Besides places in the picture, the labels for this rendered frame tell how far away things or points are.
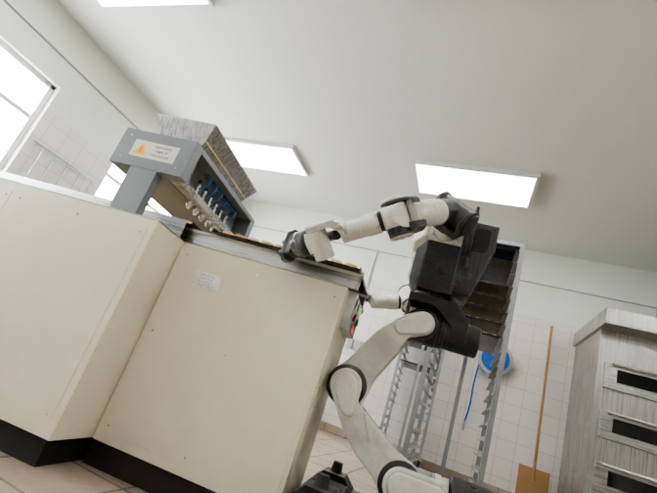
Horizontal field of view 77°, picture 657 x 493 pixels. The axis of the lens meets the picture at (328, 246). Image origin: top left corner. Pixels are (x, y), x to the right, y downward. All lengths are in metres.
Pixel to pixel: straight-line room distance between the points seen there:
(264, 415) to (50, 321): 0.78
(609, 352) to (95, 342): 4.37
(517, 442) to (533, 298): 1.73
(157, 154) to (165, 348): 0.73
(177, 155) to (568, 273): 5.24
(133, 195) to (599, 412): 4.26
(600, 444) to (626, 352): 0.88
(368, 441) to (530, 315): 4.51
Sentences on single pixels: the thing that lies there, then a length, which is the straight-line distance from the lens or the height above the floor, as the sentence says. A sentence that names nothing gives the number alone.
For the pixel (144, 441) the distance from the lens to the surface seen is 1.65.
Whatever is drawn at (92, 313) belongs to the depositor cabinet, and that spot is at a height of 0.47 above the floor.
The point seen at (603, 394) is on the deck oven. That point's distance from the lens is 4.79.
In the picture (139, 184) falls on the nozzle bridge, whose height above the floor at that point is 0.95.
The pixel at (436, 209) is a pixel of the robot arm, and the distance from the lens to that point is 1.38.
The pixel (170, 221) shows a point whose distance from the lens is 1.76.
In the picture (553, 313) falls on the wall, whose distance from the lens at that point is 5.91.
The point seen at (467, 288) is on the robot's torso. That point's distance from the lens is 1.59.
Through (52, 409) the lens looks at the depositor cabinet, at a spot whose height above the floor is 0.17.
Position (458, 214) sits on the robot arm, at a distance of 1.48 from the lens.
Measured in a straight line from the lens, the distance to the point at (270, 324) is 1.51.
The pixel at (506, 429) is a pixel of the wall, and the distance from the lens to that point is 5.62.
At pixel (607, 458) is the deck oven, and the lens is 4.75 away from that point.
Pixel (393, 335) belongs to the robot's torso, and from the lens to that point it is 1.53.
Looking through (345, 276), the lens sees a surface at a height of 0.88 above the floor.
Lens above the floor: 0.48
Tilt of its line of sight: 18 degrees up
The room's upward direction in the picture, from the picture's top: 19 degrees clockwise
